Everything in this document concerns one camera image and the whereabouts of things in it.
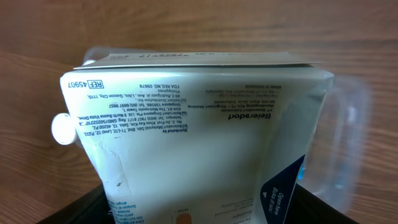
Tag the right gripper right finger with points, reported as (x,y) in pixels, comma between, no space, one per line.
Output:
(306,208)

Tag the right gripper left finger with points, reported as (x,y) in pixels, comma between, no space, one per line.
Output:
(92,208)

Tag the clear plastic container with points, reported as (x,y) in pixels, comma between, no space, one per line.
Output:
(342,140)

